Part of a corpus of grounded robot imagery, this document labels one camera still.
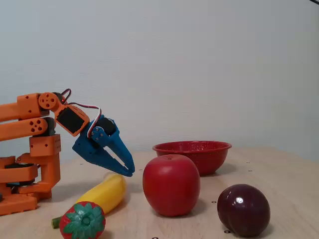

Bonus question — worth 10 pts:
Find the yellow toy banana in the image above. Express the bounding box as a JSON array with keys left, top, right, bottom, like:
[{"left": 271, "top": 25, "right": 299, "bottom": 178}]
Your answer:
[{"left": 51, "top": 173, "right": 127, "bottom": 229}]

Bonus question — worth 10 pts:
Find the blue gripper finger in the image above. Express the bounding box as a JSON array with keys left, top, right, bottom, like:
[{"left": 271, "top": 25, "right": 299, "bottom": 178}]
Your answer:
[
  {"left": 94, "top": 148, "right": 133, "bottom": 178},
  {"left": 90, "top": 126, "right": 136, "bottom": 173}
]

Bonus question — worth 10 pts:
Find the red speckled enamel bowl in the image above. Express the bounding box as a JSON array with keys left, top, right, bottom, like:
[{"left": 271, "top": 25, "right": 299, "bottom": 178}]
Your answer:
[{"left": 152, "top": 140, "right": 233, "bottom": 176}]

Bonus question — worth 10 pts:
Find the red toy apple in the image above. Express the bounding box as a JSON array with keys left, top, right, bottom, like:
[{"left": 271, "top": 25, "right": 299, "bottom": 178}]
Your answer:
[{"left": 143, "top": 154, "right": 201, "bottom": 217}]

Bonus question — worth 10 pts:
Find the red white black servo cable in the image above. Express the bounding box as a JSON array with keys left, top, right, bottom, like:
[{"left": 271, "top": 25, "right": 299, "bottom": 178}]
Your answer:
[
  {"left": 68, "top": 102, "right": 103, "bottom": 138},
  {"left": 60, "top": 88, "right": 73, "bottom": 104}
]

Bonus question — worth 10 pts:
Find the dark purple toy plum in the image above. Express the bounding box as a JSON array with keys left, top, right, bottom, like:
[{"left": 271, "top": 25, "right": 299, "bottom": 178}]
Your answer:
[{"left": 217, "top": 184, "right": 271, "bottom": 238}]

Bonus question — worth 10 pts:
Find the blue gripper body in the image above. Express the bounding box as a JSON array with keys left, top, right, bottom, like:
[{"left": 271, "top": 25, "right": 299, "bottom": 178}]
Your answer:
[{"left": 72, "top": 117, "right": 121, "bottom": 164}]

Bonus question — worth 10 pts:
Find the red toy strawberry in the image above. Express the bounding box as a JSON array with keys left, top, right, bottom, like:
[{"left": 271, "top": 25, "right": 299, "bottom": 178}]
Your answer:
[{"left": 59, "top": 201, "right": 107, "bottom": 239}]

